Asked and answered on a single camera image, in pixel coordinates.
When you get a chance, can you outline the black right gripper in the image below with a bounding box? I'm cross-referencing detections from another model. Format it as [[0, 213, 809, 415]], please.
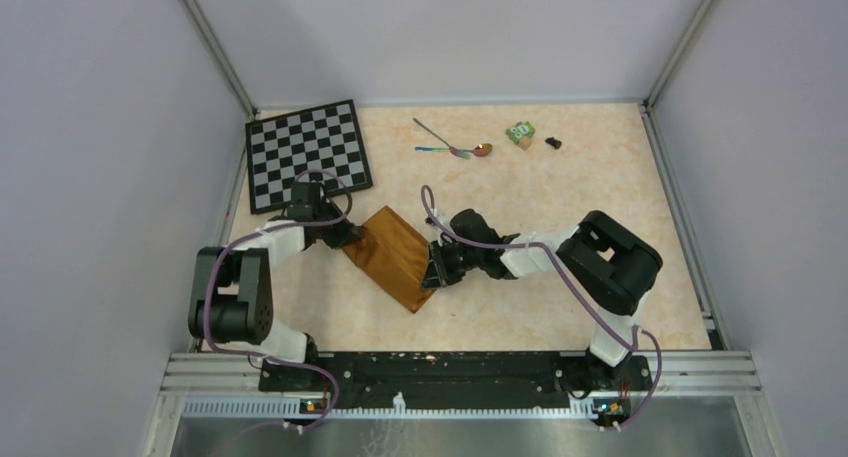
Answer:
[[421, 237, 483, 290]]

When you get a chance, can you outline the brown cloth napkin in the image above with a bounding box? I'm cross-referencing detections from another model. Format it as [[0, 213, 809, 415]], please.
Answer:
[[341, 206, 434, 314]]

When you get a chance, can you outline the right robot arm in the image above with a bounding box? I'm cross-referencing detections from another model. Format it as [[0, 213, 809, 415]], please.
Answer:
[[420, 209, 663, 394]]

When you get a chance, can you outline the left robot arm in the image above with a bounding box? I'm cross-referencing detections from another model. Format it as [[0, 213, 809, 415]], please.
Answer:
[[187, 181, 365, 391]]

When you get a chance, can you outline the black white checkerboard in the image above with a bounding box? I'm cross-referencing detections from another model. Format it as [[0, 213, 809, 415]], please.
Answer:
[[245, 100, 374, 215]]

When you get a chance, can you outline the iridescent metal fork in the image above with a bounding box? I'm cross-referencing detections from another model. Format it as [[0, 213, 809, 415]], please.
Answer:
[[412, 117, 471, 160]]

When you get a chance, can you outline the iridescent metal spoon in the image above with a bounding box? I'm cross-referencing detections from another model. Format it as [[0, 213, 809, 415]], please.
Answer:
[[414, 143, 493, 159]]

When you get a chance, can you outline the green numbered wooden block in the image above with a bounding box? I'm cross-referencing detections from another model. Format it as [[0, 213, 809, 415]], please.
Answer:
[[505, 121, 535, 150]]

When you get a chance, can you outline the small black object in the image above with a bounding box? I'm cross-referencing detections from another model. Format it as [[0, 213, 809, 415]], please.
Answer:
[[545, 137, 562, 149]]

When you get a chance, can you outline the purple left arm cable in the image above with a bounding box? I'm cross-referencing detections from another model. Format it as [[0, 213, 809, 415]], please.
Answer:
[[201, 169, 354, 434]]

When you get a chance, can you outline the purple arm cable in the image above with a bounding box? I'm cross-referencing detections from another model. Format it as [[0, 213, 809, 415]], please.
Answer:
[[201, 169, 354, 434], [420, 185, 664, 432]]

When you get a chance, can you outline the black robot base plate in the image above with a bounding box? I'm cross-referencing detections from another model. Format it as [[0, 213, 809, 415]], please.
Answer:
[[258, 351, 651, 410]]

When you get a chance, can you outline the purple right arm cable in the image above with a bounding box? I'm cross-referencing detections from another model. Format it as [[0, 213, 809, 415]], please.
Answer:
[[420, 185, 664, 432]]

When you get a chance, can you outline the aluminium frame rail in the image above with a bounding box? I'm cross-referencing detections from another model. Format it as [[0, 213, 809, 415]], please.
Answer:
[[160, 351, 761, 422]]

